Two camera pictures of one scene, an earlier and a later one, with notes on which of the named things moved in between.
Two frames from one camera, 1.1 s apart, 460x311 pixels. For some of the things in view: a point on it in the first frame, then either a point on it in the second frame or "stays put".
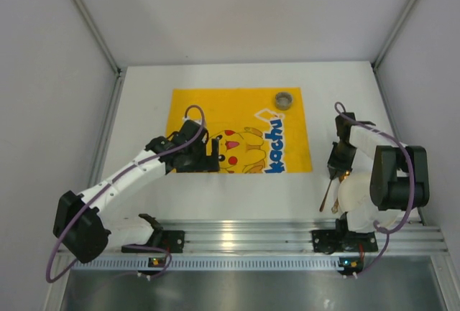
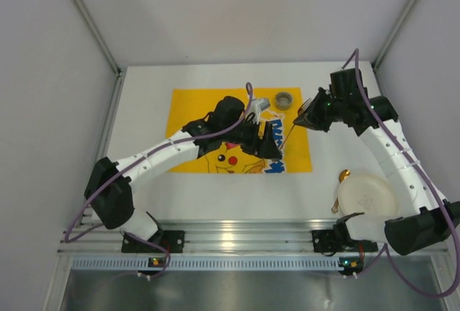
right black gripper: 338,166 to 320,108
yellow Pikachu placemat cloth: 260,131 stays put
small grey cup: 284,100 stays put
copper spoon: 335,208 stays put
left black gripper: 207,154 to 261,138
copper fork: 325,195 to 300,110
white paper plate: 354,195 stays put
